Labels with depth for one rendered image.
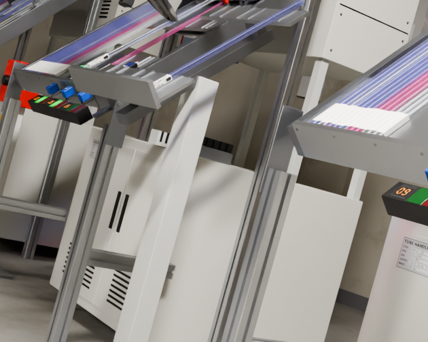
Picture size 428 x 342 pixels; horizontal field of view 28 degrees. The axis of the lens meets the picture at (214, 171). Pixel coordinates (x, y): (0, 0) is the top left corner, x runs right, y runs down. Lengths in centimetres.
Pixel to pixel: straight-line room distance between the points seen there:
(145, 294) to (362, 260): 310
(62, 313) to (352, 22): 121
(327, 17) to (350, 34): 9
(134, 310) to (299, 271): 71
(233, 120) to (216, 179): 320
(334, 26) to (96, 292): 109
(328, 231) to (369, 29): 63
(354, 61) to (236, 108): 299
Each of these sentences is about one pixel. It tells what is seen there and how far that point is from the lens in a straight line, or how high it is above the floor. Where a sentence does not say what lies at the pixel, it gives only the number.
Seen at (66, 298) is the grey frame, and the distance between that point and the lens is 221.
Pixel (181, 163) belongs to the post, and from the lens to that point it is 205.
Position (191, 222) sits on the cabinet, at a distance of 237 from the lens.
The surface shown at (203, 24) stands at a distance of 247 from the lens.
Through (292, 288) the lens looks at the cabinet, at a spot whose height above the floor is 31.
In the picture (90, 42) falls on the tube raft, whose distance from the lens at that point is 277.
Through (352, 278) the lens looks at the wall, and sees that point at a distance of 509.
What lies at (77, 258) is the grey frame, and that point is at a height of 29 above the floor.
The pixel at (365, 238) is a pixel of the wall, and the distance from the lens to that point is 507.
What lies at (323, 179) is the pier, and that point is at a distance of 506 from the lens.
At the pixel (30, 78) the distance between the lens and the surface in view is 269.
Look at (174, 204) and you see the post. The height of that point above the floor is 50.
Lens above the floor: 63
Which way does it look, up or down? 1 degrees down
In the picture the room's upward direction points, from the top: 15 degrees clockwise
